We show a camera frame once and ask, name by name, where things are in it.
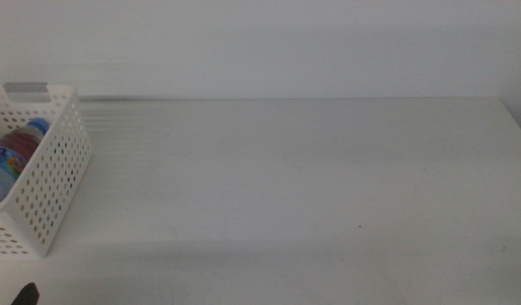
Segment grey basket handle strip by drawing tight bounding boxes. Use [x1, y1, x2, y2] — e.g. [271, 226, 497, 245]
[3, 81, 53, 103]

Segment white perforated plastic basket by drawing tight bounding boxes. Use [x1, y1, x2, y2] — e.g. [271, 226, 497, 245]
[0, 82, 93, 258]

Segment small water bottle blue cap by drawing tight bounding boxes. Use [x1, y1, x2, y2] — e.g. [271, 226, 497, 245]
[0, 117, 52, 204]

